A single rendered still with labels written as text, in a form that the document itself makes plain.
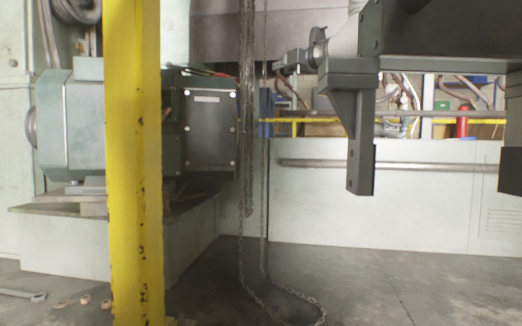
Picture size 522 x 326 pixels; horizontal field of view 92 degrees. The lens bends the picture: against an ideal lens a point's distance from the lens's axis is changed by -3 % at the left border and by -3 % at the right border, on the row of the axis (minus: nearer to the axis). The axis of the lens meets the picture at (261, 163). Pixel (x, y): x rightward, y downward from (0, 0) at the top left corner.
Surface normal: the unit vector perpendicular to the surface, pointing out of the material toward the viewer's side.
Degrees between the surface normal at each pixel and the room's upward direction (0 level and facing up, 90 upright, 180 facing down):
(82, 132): 90
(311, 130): 74
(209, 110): 90
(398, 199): 90
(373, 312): 0
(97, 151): 90
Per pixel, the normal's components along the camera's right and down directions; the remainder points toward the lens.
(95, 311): 0.01, -1.00
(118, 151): -0.16, 0.07
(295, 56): -0.77, 0.04
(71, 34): 0.99, 0.03
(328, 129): -0.20, -0.20
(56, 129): 0.18, 0.08
